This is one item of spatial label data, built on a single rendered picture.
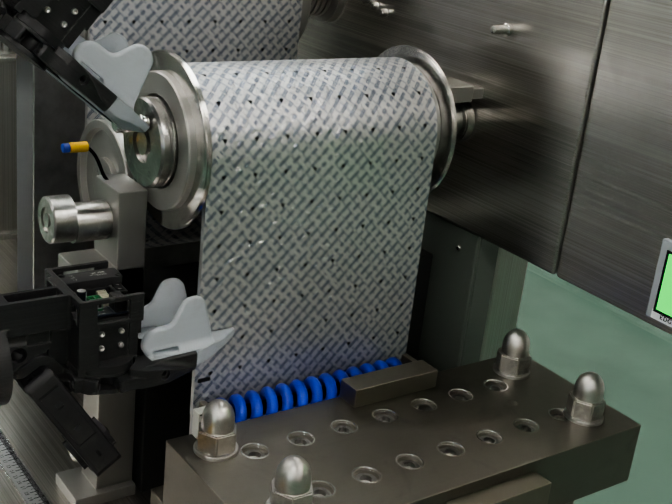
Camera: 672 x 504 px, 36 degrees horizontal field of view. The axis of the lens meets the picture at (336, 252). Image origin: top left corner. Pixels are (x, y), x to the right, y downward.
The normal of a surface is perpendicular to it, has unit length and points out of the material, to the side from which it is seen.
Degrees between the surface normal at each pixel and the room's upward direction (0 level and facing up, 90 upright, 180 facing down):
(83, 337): 90
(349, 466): 0
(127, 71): 90
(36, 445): 0
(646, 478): 0
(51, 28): 90
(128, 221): 90
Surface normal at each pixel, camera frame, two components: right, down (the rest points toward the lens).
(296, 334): 0.57, 0.35
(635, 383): 0.11, -0.93
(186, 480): -0.81, 0.13
